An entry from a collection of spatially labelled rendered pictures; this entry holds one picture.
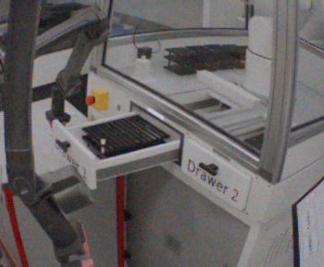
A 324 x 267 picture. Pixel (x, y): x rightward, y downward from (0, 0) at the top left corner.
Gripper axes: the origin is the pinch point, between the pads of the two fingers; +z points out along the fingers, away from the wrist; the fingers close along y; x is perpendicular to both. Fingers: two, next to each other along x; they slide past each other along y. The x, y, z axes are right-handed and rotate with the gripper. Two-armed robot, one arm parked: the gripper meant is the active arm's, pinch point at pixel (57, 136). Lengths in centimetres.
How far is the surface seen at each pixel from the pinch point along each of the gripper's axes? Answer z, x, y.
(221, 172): -9, -14, -61
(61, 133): -10.3, 9.1, -15.2
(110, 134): -8.8, -5.4, -24.1
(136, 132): -8.7, -13.3, -27.5
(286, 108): -37, -12, -80
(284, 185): -11, -19, -82
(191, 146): -11, -17, -46
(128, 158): -7.2, -1.5, -36.2
